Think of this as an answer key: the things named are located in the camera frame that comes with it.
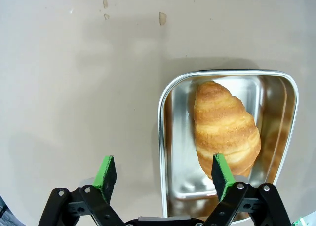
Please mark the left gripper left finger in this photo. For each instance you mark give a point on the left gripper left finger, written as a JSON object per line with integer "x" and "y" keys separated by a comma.
{"x": 108, "y": 176}

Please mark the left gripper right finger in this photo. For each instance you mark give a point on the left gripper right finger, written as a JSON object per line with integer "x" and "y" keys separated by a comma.
{"x": 221, "y": 176}

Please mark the golden brown croissant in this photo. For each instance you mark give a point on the golden brown croissant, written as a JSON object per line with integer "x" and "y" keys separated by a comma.
{"x": 222, "y": 122}

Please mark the rectangular stainless steel container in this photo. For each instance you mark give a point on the rectangular stainless steel container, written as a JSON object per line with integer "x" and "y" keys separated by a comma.
{"x": 180, "y": 127}

